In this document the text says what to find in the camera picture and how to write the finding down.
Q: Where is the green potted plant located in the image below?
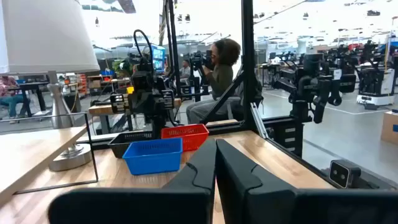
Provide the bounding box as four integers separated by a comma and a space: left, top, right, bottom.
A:
111, 58, 133, 77

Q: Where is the blue plastic basket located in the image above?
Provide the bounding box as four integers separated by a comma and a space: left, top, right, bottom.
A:
122, 138, 183, 176

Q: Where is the red plastic basket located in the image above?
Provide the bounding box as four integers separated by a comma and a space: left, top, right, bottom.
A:
160, 123, 210, 152

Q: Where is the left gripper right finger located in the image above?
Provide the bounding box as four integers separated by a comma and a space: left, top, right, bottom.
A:
215, 139, 398, 224

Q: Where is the black metal rig frame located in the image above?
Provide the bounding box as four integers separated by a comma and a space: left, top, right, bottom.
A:
76, 0, 398, 191

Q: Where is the background wooden table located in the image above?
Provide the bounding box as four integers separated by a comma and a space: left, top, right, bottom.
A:
88, 98, 183, 135

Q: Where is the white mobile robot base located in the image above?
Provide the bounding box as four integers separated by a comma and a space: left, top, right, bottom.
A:
356, 67, 396, 106

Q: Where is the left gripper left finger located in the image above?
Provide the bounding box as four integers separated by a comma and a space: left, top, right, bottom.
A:
48, 139, 218, 224

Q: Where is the distant seated person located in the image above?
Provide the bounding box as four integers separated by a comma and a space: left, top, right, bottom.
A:
179, 59, 192, 79

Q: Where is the black plastic basket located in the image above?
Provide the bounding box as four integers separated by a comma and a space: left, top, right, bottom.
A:
108, 130, 155, 159

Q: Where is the black table-level camera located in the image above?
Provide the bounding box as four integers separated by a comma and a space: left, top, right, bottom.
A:
328, 159, 362, 190

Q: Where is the cardboard box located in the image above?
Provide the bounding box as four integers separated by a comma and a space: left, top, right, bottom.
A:
381, 110, 398, 145

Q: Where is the blue lit monitor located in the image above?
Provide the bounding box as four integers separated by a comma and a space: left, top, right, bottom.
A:
151, 44, 167, 74

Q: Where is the wooden shelf with black frame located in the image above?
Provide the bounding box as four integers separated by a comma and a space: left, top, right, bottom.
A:
0, 112, 100, 208

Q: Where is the black background table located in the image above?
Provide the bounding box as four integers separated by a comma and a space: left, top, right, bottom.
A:
7, 81, 47, 118

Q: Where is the person at background table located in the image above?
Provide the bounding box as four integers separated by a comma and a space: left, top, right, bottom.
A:
0, 75, 31, 124

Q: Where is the white shade silver table lamp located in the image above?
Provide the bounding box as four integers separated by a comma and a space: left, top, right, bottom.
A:
0, 0, 101, 172

